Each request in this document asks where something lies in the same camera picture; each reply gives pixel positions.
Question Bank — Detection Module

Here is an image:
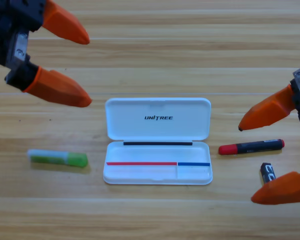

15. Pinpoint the white Unitree pencil case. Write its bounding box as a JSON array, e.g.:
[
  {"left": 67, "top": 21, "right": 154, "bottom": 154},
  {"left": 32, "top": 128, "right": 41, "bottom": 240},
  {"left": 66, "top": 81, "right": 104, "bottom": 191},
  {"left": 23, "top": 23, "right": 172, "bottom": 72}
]
[{"left": 102, "top": 97, "right": 213, "bottom": 186}]

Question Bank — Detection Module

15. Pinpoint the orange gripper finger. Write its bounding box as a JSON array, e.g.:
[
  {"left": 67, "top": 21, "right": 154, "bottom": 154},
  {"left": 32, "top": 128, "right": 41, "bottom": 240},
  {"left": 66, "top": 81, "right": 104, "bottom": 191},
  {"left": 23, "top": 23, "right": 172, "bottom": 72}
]
[
  {"left": 250, "top": 169, "right": 300, "bottom": 206},
  {"left": 22, "top": 66, "right": 93, "bottom": 108}
]

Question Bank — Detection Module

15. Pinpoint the black eraser white print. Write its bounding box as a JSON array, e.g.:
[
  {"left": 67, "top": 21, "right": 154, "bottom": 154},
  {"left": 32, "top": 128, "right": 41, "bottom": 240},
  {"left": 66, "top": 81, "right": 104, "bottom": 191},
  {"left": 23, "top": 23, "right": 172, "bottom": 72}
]
[{"left": 259, "top": 162, "right": 277, "bottom": 186}]

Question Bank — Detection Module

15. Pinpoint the red black whiteboard marker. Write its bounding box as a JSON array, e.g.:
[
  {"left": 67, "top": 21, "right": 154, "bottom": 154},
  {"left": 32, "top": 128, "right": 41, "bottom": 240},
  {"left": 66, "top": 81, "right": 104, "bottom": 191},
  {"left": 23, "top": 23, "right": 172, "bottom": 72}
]
[{"left": 218, "top": 138, "right": 285, "bottom": 156}]

